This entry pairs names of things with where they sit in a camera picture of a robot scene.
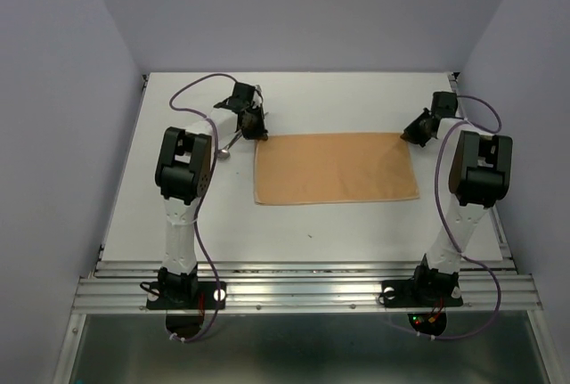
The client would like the orange cloth napkin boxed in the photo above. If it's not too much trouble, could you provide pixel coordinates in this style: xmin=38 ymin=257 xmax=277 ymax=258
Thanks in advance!
xmin=254 ymin=133 xmax=419 ymax=206

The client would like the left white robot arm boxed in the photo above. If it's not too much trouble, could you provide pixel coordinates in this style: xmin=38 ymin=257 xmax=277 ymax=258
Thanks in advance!
xmin=155 ymin=82 xmax=268 ymax=307

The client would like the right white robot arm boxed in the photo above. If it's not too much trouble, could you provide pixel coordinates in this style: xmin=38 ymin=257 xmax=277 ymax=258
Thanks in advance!
xmin=401 ymin=91 xmax=513 ymax=304

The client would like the silver metal spoon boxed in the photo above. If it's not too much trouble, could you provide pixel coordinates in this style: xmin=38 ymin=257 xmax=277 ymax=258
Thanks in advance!
xmin=216 ymin=132 xmax=242 ymax=161

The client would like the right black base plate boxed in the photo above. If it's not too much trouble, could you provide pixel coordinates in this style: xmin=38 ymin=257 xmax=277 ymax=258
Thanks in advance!
xmin=378 ymin=279 xmax=463 ymax=308

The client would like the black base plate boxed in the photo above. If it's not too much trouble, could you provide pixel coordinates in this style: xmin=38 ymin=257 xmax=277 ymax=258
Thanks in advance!
xmin=378 ymin=279 xmax=463 ymax=308
xmin=139 ymin=281 xmax=227 ymax=311

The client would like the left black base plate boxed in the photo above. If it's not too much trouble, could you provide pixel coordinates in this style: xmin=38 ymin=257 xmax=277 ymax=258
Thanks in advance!
xmin=139 ymin=281 xmax=227 ymax=311

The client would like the aluminium frame rail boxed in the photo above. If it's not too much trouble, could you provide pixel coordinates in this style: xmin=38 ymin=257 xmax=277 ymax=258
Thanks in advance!
xmin=71 ymin=259 xmax=542 ymax=315

